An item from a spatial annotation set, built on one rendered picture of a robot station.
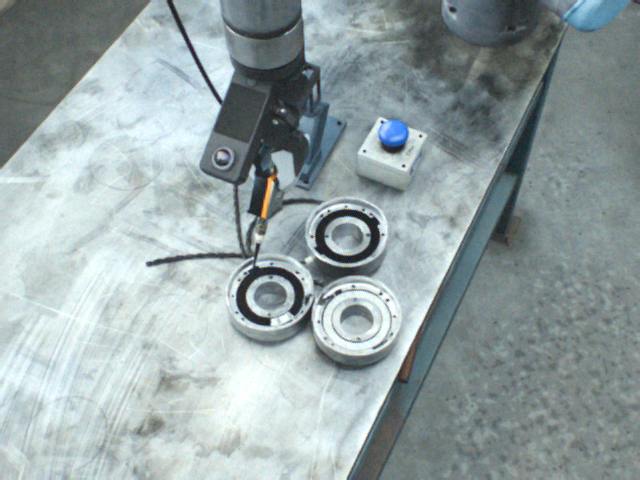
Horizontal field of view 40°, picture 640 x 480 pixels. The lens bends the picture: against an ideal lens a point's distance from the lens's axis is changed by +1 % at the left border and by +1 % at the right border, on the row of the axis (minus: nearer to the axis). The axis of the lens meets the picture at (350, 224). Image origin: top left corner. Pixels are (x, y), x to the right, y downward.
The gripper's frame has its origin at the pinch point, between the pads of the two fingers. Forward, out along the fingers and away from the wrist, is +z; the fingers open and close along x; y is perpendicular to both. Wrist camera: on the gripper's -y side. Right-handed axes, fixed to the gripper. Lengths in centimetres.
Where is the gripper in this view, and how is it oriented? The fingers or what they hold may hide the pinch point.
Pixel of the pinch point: (269, 184)
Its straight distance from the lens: 101.9
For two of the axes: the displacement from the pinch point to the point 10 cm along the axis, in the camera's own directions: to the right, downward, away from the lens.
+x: -9.2, -3.2, 2.1
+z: -0.1, 5.6, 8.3
